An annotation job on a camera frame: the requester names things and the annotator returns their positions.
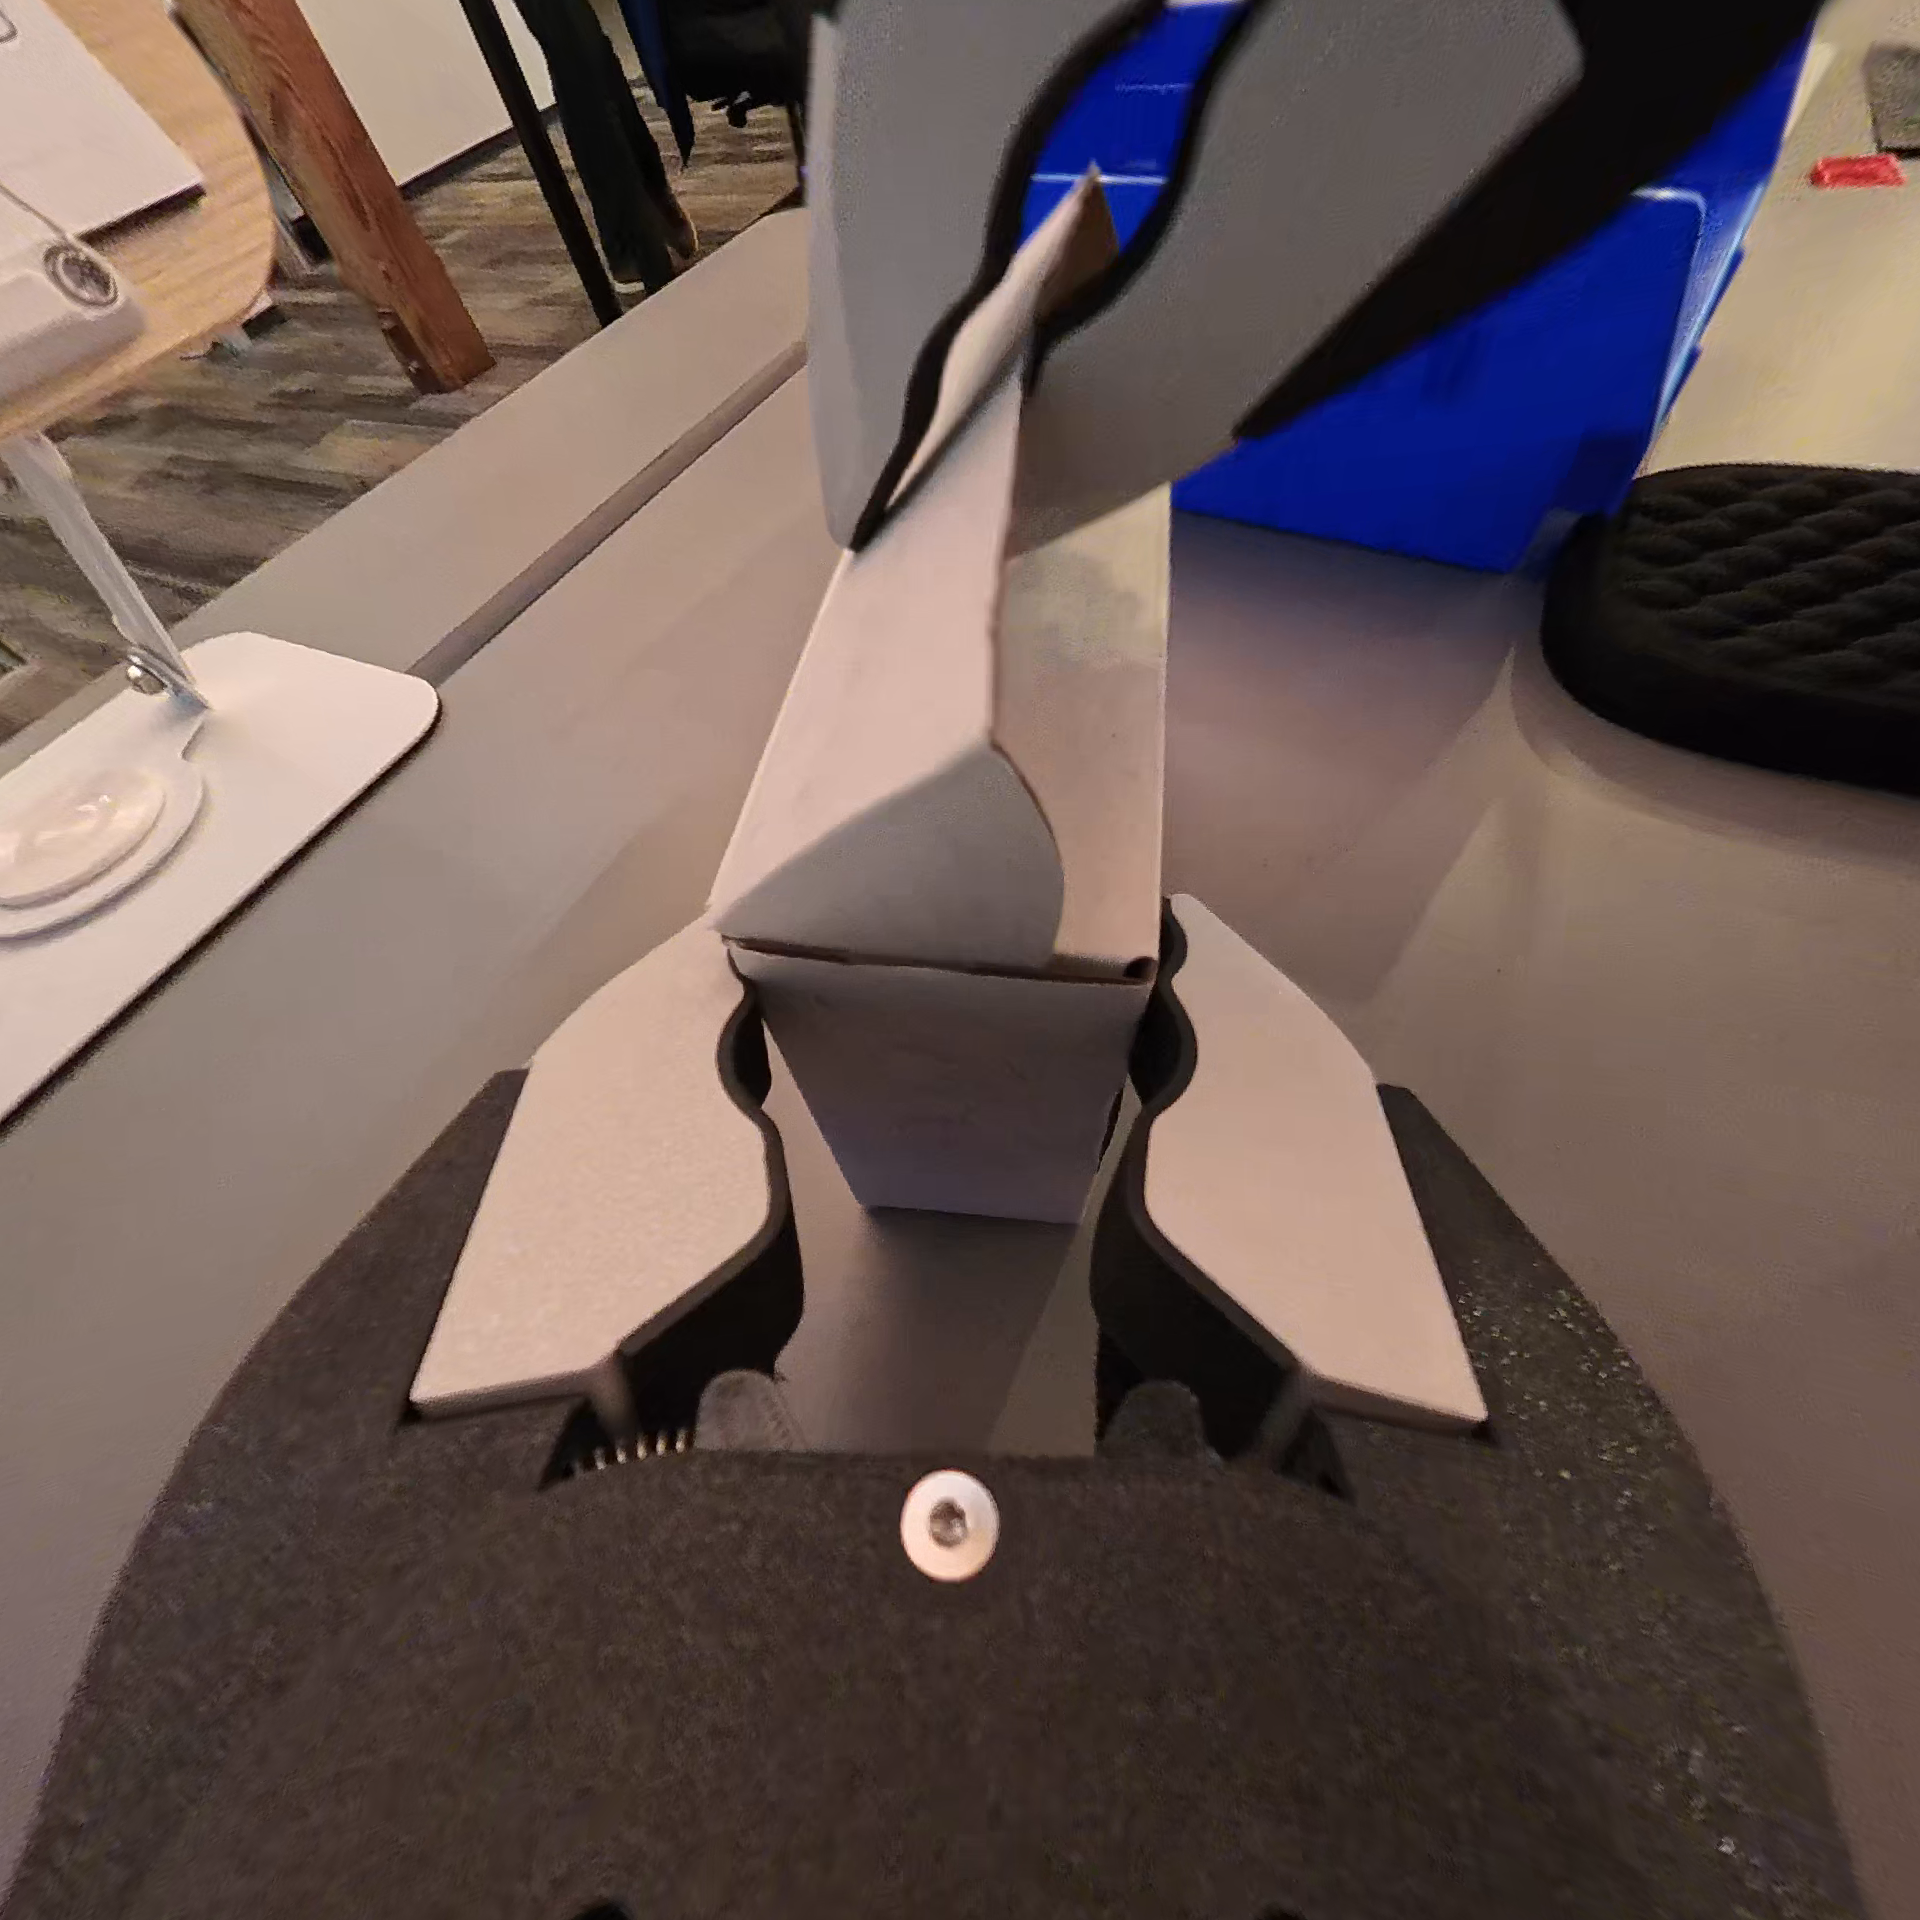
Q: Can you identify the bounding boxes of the blue plastic bin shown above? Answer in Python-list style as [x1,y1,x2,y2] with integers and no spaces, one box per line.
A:
[1027,0,1825,577]

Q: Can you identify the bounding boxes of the round wooden table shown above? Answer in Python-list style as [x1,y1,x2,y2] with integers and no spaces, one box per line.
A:
[0,0,496,443]

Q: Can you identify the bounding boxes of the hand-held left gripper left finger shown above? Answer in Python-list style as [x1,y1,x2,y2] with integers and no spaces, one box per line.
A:
[405,919,806,1455]

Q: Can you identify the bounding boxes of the white cardboard mailer box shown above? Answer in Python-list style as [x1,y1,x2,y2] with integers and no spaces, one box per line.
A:
[706,163,1173,1228]

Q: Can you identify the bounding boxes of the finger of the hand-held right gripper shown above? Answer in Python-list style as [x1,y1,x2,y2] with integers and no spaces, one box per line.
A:
[806,0,1165,552]
[1017,0,1594,531]

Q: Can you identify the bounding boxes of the black metal pole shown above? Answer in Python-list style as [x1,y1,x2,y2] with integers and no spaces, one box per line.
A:
[458,0,624,330]

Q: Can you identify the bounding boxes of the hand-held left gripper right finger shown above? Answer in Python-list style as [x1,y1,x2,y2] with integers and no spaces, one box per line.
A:
[1089,891,1491,1469]

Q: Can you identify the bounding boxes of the printed instruction sheet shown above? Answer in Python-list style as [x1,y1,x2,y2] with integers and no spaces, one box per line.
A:
[0,0,208,240]

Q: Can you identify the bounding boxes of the hanging dark clothes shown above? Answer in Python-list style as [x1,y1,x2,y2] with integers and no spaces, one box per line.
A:
[518,0,702,293]

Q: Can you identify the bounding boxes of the white document stand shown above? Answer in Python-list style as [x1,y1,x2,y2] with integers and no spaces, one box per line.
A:
[0,180,441,1121]

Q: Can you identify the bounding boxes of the black office chair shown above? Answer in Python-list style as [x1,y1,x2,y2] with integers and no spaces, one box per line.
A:
[661,0,812,131]

